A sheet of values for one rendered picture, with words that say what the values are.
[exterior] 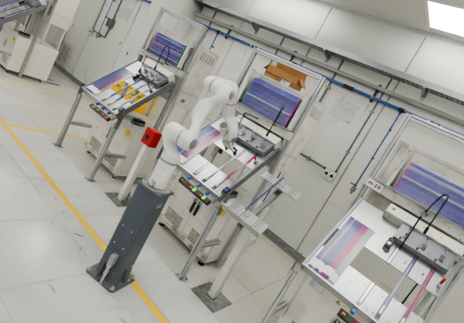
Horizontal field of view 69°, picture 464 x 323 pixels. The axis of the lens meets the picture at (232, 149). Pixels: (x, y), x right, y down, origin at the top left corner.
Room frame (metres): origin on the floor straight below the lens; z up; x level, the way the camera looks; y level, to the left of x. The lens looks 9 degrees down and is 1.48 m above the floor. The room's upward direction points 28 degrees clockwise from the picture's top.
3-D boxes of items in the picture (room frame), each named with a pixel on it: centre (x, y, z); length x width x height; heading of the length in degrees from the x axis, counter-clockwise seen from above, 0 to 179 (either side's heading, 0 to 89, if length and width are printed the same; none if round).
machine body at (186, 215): (3.15, -0.13, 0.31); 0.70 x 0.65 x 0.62; 58
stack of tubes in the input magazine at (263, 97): (3.01, -0.11, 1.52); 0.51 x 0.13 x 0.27; 58
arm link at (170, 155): (2.07, 0.34, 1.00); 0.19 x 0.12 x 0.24; 65
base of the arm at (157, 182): (2.06, 0.31, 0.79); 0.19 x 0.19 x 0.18
